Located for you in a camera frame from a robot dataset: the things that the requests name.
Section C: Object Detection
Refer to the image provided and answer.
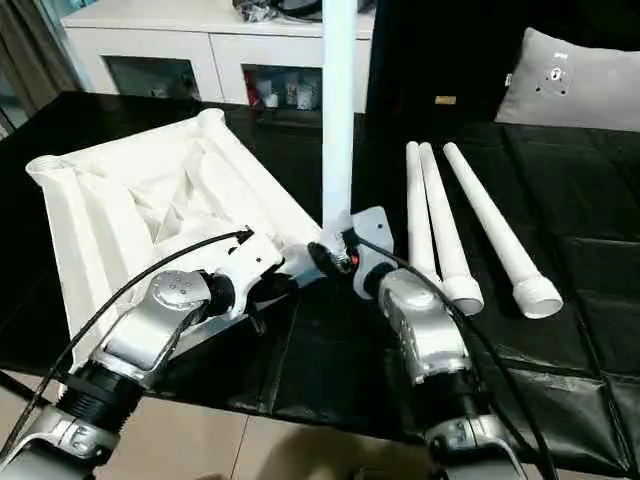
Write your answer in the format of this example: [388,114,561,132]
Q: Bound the white plastic table leg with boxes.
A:
[418,142,485,317]
[442,142,565,320]
[319,0,361,256]
[404,141,444,291]

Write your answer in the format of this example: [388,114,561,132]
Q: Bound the white plastic table top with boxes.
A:
[25,108,331,369]

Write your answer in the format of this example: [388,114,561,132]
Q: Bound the black case with gold label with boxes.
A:
[367,0,526,124]

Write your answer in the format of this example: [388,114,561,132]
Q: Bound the black mat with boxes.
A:
[0,91,640,474]

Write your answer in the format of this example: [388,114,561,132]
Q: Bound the white glass-door cabinet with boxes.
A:
[59,0,374,114]

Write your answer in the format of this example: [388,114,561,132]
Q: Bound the grey pillow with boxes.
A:
[494,27,640,132]

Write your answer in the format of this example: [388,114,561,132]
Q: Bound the brown curtain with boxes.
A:
[0,0,71,141]

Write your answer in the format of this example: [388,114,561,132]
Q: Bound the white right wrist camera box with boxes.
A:
[347,205,396,301]

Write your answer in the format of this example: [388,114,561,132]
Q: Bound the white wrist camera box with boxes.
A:
[212,227,287,321]
[347,205,396,301]

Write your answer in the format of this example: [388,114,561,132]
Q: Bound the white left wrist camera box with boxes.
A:
[212,227,287,321]

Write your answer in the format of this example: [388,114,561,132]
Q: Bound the black metal table frame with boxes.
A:
[0,369,51,406]

